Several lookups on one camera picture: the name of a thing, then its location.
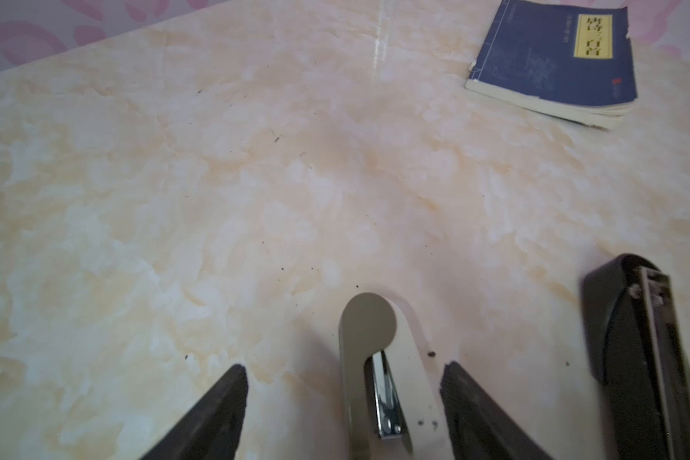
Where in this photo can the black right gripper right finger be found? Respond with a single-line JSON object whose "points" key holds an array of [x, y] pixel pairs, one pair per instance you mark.
{"points": [[478, 427]]}

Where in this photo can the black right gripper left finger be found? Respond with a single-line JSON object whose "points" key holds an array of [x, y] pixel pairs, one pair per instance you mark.
{"points": [[212, 428]]}

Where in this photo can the blue book yellow label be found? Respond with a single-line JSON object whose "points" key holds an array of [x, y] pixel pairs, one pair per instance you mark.
{"points": [[573, 63]]}

